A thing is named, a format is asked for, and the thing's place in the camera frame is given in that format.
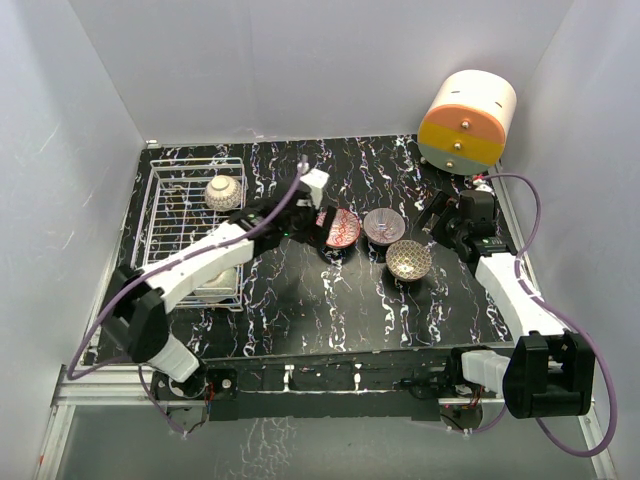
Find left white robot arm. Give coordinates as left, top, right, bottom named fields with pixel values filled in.
left=102, top=199, right=337, bottom=399

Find green patterned bowl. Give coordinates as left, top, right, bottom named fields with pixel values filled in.
left=193, top=268, right=237, bottom=304

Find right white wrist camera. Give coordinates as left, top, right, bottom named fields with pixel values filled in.
left=471, top=175, right=495, bottom=195

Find orange yellow cylindrical drawer unit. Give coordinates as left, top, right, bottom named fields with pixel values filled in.
left=417, top=70, right=517, bottom=176

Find white wire dish rack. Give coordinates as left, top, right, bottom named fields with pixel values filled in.
left=130, top=157, right=247, bottom=312

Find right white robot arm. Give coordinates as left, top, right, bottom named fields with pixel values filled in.
left=417, top=190, right=595, bottom=419

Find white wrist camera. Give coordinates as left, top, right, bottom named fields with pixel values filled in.
left=471, top=175, right=495, bottom=195
left=300, top=168, right=330, bottom=210

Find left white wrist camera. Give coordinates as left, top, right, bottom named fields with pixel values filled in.
left=300, top=168, right=330, bottom=210

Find brown lattice patterned bowl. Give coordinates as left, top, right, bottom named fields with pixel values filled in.
left=385, top=240, right=432, bottom=282

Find purple striped bowl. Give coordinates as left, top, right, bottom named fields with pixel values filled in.
left=363, top=208, right=406, bottom=246

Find red patterned bowl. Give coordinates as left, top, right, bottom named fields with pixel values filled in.
left=326, top=208, right=361, bottom=249

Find black front base frame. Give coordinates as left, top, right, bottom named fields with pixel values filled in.
left=151, top=348, right=503, bottom=422

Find pink spoked patterned bowl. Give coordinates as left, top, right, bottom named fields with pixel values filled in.
left=204, top=175, right=243, bottom=212

